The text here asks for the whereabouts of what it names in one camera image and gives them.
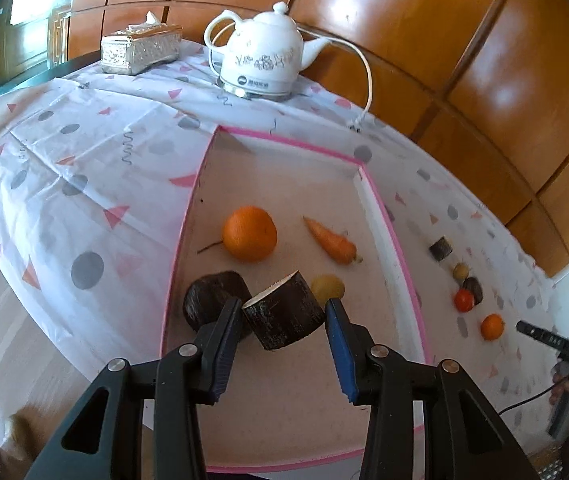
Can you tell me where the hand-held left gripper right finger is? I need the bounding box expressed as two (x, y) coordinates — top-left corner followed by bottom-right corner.
(325, 297), (540, 480)

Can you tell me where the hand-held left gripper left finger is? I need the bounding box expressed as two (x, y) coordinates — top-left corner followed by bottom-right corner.
(24, 296), (243, 480)

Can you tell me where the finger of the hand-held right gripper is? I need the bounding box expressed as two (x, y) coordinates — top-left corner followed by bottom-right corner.
(516, 321), (565, 351)

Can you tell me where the dark purple sugarcane piece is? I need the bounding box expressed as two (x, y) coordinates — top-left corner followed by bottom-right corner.
(183, 270), (254, 341)
(241, 271), (326, 352)
(461, 277), (485, 307)
(429, 236), (454, 263)

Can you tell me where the orange carrot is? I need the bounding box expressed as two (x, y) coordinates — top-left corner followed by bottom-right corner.
(303, 216), (364, 266)

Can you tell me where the mandarin orange with twig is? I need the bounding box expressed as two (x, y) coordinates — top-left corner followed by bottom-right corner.
(196, 205), (278, 263)

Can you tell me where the pink-edged white tray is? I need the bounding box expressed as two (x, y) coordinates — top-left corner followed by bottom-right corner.
(157, 125), (435, 476)

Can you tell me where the wicker chair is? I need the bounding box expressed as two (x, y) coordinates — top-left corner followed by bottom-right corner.
(535, 440), (565, 480)

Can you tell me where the tan soft object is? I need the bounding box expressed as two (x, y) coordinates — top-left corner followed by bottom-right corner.
(0, 405), (50, 476)

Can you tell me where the white patterned tablecloth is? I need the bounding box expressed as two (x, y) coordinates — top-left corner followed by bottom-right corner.
(0, 42), (565, 480)

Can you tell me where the silver kettle base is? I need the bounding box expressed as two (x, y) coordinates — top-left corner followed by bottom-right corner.
(214, 72), (298, 102)

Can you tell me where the white ceramic electric kettle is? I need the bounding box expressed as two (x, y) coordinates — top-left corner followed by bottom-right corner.
(203, 1), (333, 91)

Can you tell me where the silver embossed tissue box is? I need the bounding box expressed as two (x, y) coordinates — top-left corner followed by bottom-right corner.
(100, 10), (184, 77)

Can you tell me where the wooden door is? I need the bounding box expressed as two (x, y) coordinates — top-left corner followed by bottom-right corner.
(0, 0), (72, 86)

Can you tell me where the black cable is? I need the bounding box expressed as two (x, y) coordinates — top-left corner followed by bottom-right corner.
(497, 386), (556, 417)

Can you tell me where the white power cord with plug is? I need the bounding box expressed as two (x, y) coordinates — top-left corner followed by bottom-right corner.
(305, 30), (374, 131)

